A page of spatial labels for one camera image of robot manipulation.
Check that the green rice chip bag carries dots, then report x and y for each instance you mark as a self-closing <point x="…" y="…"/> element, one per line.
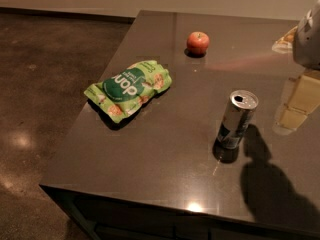
<point x="124" y="94"/>

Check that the silver blue redbull can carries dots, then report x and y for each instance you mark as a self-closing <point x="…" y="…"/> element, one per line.
<point x="237" y="116"/>

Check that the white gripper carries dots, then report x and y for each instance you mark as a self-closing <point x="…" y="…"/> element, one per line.
<point x="308" y="40"/>

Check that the red apple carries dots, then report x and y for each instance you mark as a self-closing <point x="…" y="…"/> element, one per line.
<point x="198" y="43"/>

